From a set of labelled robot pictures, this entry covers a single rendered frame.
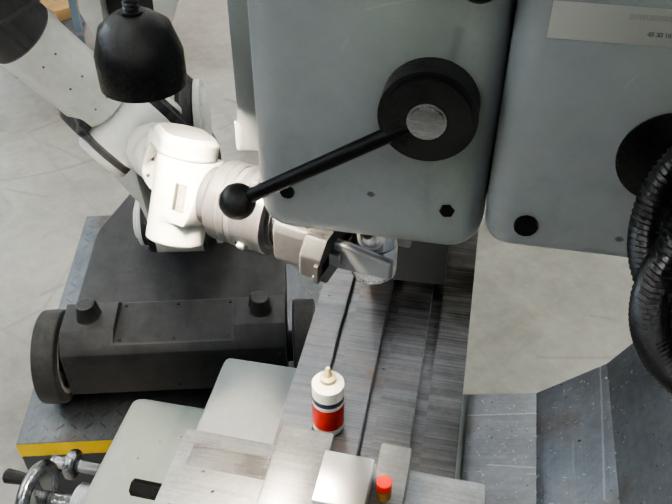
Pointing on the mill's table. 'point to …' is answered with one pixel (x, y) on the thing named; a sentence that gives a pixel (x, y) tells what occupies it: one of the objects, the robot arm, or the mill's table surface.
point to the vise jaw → (295, 466)
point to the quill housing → (315, 126)
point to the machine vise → (239, 460)
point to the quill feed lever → (390, 128)
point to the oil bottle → (328, 401)
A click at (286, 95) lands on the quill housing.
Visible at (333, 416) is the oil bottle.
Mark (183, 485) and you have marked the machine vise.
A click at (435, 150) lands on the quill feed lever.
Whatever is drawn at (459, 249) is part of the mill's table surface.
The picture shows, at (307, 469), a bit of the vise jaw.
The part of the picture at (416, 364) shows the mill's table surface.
